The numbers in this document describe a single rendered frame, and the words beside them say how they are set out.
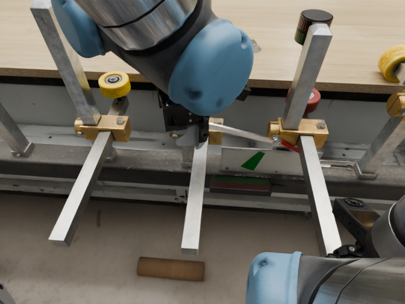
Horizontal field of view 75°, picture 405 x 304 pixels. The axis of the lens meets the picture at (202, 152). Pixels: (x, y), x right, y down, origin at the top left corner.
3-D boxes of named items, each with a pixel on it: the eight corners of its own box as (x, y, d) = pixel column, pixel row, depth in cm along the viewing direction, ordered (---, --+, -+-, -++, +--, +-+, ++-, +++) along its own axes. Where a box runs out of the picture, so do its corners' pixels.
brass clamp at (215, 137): (221, 147, 68) (222, 133, 64) (169, 143, 69) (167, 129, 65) (222, 130, 72) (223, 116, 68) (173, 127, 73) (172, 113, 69)
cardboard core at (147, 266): (203, 277, 116) (135, 272, 117) (202, 283, 122) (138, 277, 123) (204, 259, 121) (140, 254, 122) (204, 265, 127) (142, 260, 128)
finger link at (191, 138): (175, 152, 57) (172, 120, 50) (202, 146, 58) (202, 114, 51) (178, 163, 55) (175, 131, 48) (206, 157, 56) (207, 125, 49)
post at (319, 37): (276, 186, 82) (335, 30, 45) (264, 185, 82) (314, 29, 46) (275, 177, 84) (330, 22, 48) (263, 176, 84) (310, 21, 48)
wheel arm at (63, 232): (72, 248, 52) (63, 239, 49) (55, 247, 52) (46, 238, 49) (129, 106, 80) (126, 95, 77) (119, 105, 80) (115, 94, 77)
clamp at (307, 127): (322, 148, 66) (329, 133, 62) (267, 145, 67) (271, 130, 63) (317, 132, 70) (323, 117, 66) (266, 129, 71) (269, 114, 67)
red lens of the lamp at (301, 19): (332, 35, 49) (337, 23, 48) (299, 34, 50) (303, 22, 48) (325, 21, 53) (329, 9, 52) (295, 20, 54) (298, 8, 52)
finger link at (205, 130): (193, 132, 54) (192, 98, 48) (202, 130, 54) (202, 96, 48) (199, 148, 51) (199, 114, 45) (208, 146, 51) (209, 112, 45)
